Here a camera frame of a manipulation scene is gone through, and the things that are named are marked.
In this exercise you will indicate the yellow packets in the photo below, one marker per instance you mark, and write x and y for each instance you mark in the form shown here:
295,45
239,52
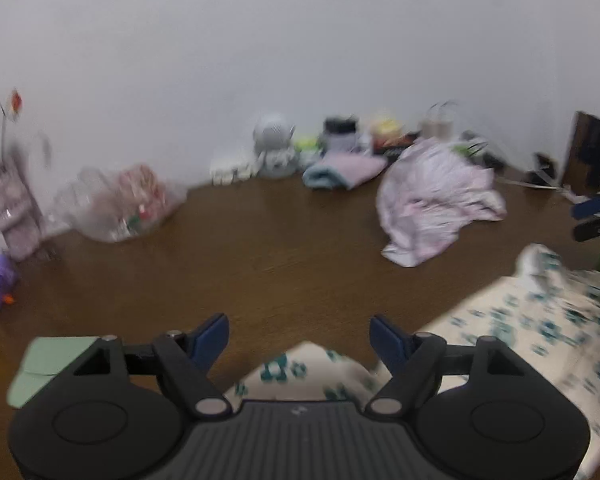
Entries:
385,127

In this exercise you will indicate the clear plastic bag of snacks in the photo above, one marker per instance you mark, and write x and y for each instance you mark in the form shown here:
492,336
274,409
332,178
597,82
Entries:
115,205

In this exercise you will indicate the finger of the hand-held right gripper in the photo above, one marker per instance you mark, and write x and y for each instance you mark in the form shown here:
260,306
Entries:
592,206
592,230

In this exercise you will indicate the white row of small blocks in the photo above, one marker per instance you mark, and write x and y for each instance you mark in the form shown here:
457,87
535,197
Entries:
227,172

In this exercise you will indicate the light green pouch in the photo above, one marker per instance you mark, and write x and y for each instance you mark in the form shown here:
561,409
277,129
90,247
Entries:
40,360

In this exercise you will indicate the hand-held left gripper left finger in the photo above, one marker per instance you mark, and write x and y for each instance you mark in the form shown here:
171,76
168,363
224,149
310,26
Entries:
210,340

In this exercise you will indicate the pink and blue garment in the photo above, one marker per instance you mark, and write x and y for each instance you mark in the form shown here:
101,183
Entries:
347,167

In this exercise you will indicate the wooden chair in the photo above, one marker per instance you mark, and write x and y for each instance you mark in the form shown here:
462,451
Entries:
577,160

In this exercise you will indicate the white garment green flower print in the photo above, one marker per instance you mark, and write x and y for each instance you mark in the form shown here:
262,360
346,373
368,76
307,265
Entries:
530,320

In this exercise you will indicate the small jar with dark lid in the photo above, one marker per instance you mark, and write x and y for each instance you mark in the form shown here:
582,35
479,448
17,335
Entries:
340,137

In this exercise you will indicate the small yellow-green item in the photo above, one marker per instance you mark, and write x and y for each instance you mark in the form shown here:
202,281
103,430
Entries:
307,144

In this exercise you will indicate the white garment pink floral print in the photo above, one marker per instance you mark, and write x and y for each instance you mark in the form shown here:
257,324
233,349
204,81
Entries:
430,200

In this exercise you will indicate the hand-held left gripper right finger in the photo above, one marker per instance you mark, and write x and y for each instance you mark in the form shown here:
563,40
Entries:
387,342

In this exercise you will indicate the white round speaker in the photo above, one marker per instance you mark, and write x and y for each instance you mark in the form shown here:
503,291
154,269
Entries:
272,135

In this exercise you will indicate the white charger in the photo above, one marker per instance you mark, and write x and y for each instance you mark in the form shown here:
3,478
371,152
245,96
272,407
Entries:
430,127
446,127

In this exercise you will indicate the knit-covered vase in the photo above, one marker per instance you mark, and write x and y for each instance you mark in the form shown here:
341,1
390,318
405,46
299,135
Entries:
10,210

